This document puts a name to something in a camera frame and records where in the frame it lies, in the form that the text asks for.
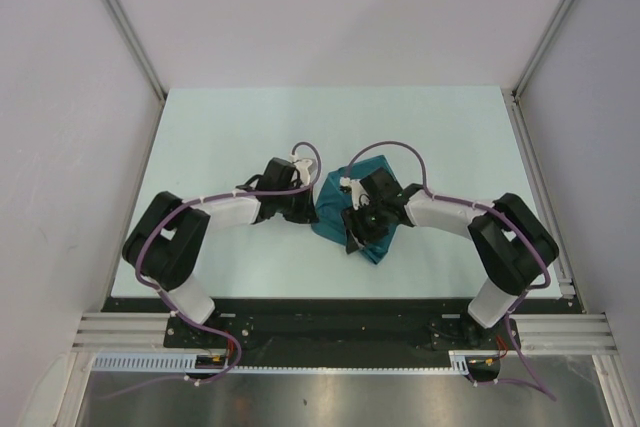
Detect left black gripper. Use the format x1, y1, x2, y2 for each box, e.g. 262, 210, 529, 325
275, 180, 318, 224

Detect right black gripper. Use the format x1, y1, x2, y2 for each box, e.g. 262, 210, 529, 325
340, 199, 390, 254

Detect teal cloth napkin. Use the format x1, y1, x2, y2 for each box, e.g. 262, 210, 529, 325
311, 155, 397, 265

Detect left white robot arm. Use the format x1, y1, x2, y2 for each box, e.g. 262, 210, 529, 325
122, 154, 320, 347

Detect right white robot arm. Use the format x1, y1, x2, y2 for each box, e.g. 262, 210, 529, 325
339, 168, 559, 348

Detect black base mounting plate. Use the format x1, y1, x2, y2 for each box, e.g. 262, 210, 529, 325
101, 296, 524, 368

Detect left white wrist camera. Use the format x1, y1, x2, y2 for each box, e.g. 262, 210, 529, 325
289, 154, 318, 187

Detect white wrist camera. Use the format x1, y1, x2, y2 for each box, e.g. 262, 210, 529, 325
289, 154, 318, 187
339, 177, 370, 210

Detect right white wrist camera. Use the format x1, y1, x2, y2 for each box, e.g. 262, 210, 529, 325
339, 177, 370, 210

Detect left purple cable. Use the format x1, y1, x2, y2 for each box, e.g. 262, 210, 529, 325
94, 141, 322, 401

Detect white slotted cable duct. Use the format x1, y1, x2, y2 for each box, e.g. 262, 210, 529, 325
91, 351, 499, 380

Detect aluminium front rail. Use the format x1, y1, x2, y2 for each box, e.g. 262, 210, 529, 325
73, 313, 618, 355

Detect left aluminium frame post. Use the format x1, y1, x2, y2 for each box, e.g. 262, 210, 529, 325
74, 0, 168, 101

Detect aluminium frame post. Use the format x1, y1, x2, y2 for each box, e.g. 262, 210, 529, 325
513, 0, 606, 98
74, 0, 168, 101

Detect right aluminium frame post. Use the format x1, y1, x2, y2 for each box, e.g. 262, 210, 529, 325
513, 0, 606, 98

